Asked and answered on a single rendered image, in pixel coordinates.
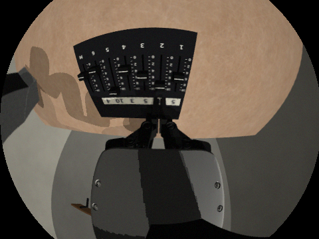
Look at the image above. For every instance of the black lighting desk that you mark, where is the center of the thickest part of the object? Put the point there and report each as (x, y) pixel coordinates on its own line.
(157, 62)

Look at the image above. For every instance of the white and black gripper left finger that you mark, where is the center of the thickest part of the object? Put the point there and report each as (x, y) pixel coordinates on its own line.
(142, 137)

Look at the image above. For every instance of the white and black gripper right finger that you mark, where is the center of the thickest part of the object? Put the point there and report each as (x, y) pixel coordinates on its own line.
(173, 138)

